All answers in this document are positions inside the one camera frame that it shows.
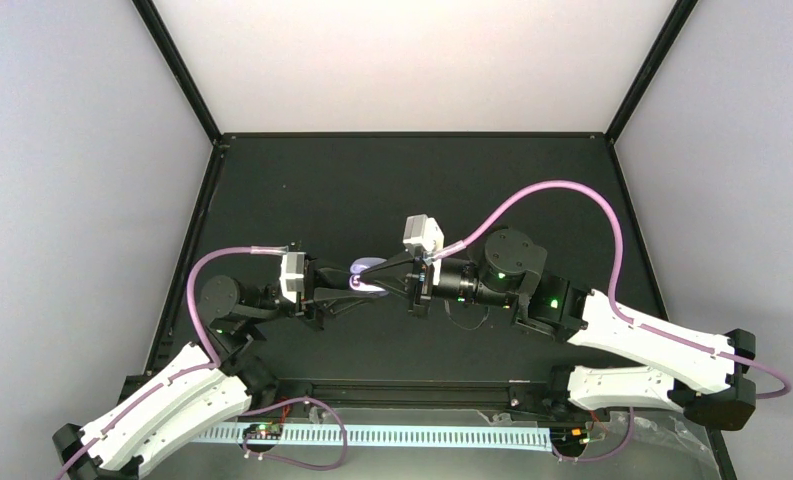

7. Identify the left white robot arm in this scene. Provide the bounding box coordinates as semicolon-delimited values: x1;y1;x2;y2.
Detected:
53;246;385;479

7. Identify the white slotted cable duct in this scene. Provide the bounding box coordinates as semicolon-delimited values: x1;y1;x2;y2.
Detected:
193;422;552;452

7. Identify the purple camera cable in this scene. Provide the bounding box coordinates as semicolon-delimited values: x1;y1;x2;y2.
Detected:
54;245;291;480
429;180;793;401

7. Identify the black aluminium front rail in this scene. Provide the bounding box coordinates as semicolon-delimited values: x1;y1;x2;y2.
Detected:
250;377;709;411

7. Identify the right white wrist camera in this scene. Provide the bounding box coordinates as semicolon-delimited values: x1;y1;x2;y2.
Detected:
402;214;445;286

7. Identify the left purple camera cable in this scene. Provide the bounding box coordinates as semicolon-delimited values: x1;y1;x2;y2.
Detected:
54;245;291;480

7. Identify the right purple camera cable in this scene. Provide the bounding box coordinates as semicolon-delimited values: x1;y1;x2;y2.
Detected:
429;180;793;401

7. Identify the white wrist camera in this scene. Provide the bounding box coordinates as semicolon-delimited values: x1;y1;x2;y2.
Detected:
402;214;445;286
279;252;307;303

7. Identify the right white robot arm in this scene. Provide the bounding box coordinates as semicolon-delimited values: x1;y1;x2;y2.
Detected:
349;227;756;431

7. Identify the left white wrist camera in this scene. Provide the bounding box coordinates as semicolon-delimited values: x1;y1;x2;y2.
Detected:
279;252;307;303

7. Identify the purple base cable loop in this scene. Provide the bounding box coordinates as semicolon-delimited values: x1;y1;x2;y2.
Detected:
240;396;350;472

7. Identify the lavender earbud charging case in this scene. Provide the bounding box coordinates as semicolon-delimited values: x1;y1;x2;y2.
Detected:
349;257;385;280

